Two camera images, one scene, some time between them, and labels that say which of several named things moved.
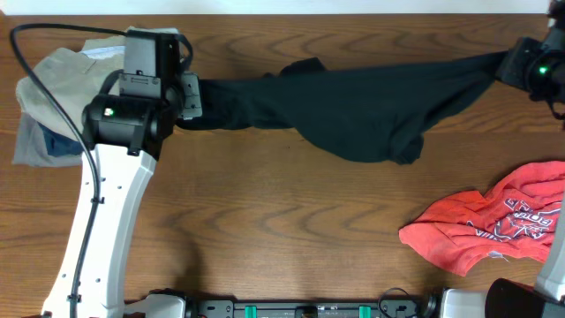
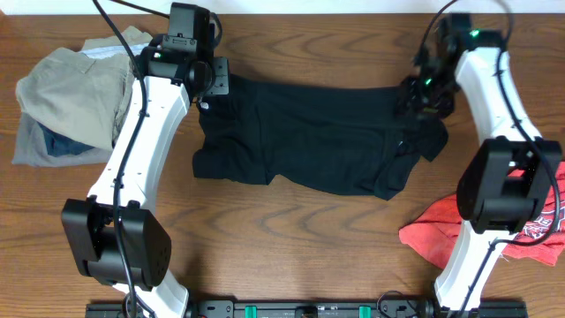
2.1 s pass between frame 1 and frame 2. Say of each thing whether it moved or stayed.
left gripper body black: moved
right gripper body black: moved
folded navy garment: stayed
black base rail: stayed
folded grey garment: stayed
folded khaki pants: stayed
